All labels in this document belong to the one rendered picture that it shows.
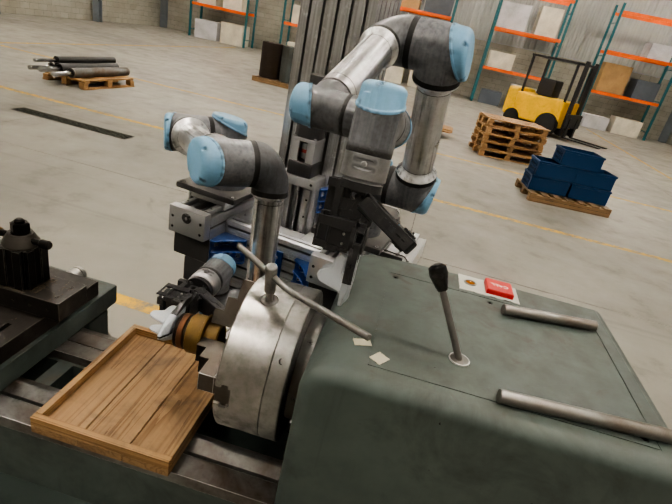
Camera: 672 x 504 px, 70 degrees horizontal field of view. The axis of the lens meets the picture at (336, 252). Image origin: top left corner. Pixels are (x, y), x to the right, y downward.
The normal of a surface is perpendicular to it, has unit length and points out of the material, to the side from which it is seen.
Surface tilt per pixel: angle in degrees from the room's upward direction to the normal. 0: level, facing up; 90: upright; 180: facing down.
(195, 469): 0
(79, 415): 0
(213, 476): 0
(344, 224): 79
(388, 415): 90
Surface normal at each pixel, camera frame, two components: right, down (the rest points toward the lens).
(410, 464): -0.20, 0.38
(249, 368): -0.10, -0.04
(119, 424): 0.19, -0.89
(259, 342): -0.01, -0.33
